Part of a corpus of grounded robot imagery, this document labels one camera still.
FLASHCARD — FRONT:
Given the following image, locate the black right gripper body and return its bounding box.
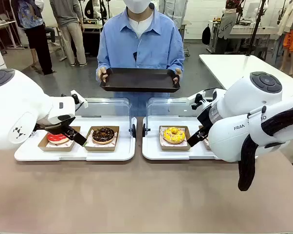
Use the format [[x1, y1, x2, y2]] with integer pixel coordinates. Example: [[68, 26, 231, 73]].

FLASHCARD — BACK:
[[197, 102, 217, 129]]

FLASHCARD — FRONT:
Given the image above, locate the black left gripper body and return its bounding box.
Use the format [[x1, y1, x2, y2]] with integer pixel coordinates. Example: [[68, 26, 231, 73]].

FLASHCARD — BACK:
[[34, 117, 76, 134]]

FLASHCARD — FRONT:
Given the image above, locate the red glazed donut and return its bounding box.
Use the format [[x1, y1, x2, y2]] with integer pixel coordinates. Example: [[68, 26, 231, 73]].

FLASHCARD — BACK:
[[46, 131, 71, 145], [37, 125, 81, 153]]

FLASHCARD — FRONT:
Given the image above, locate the yellow glazed donut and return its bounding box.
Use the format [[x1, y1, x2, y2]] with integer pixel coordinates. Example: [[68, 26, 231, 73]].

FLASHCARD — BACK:
[[159, 125, 193, 152]]

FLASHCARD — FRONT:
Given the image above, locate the white paper liner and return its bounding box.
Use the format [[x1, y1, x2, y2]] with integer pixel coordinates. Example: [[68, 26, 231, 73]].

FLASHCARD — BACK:
[[45, 139, 72, 149], [159, 126, 189, 148], [85, 128, 119, 148]]

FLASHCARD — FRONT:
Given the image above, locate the yellow sprinkled donut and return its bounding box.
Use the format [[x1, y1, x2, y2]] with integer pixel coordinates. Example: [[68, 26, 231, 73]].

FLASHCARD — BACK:
[[163, 126, 186, 144]]

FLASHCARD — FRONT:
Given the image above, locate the black serving tray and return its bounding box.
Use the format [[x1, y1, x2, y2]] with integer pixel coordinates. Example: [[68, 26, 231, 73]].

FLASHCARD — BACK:
[[99, 67, 182, 94]]

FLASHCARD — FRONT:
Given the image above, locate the person's left forearm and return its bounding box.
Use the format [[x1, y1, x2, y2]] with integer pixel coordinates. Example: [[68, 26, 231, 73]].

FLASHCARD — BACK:
[[172, 40, 185, 73]]

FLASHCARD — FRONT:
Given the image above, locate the person's right forearm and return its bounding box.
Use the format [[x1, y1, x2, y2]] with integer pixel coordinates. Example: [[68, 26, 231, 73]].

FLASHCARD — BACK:
[[95, 40, 113, 73]]

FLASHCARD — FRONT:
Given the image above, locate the sprinkled chocolate donut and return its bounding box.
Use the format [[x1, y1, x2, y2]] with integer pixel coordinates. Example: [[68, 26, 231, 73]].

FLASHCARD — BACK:
[[198, 125, 212, 151]]

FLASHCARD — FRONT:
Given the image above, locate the chocolate glazed donut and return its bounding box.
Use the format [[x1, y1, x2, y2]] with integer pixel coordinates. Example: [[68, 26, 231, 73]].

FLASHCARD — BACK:
[[91, 126, 116, 145]]

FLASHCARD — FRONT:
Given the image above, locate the person in blue shirt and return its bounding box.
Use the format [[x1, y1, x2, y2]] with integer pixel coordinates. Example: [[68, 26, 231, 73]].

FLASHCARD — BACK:
[[95, 0, 185, 117]]

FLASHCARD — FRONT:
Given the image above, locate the person's left hand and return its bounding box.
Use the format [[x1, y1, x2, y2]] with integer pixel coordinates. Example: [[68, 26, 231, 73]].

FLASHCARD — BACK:
[[172, 68, 184, 85]]

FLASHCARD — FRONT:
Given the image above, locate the person's right hand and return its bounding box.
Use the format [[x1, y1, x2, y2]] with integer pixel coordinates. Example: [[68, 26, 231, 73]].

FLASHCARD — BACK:
[[96, 66, 111, 84]]

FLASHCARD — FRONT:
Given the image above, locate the white display tray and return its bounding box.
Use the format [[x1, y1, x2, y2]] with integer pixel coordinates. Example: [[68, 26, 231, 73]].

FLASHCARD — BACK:
[[141, 115, 222, 161], [14, 115, 137, 162]]

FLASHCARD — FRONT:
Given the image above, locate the clear display lid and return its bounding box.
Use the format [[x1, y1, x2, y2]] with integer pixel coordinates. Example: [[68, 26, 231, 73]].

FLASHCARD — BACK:
[[74, 97, 133, 137], [146, 97, 207, 137]]

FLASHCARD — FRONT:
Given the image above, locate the black hanging bag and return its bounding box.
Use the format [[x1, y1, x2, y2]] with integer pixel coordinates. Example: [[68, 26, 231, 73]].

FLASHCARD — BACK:
[[201, 24, 212, 46]]

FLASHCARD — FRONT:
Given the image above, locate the white background workbench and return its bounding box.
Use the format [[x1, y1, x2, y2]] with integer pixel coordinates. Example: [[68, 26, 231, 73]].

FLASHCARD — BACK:
[[208, 19, 279, 54]]

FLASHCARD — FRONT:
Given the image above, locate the bystander in grey shirt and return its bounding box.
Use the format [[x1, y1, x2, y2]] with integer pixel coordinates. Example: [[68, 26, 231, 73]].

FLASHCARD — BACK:
[[49, 0, 88, 67]]

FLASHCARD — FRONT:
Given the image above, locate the black stand pole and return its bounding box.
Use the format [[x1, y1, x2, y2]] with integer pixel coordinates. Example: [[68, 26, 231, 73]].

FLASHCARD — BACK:
[[244, 0, 269, 57]]

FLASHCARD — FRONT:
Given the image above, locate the bystander in light shirt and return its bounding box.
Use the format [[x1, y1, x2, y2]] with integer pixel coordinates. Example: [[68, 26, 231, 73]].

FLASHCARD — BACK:
[[158, 0, 189, 30]]

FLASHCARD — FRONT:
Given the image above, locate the mannequin with orange shorts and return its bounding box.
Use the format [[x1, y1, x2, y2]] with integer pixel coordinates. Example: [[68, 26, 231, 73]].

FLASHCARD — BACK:
[[276, 0, 293, 76]]

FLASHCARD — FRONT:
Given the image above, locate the wooden background desk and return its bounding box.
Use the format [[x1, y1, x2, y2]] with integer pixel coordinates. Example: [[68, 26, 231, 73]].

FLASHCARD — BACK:
[[0, 20, 24, 50]]

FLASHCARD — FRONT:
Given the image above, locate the white face mask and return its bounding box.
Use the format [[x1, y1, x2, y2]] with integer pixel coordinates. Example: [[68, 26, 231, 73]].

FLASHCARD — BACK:
[[123, 0, 155, 14]]

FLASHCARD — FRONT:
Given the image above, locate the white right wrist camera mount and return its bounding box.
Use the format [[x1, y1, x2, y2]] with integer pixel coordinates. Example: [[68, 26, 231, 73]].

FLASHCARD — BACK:
[[186, 89, 220, 111]]

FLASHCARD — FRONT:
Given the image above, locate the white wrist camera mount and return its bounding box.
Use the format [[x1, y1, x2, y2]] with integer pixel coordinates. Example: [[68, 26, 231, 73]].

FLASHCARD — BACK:
[[70, 90, 89, 110], [186, 89, 220, 111]]

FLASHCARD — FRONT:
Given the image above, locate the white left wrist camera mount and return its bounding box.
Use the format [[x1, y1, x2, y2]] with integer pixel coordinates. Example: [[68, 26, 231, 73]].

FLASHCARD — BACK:
[[70, 90, 89, 110]]

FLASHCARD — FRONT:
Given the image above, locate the black cable sleeve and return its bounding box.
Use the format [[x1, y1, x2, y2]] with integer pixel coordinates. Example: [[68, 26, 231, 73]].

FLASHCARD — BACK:
[[237, 103, 293, 192]]

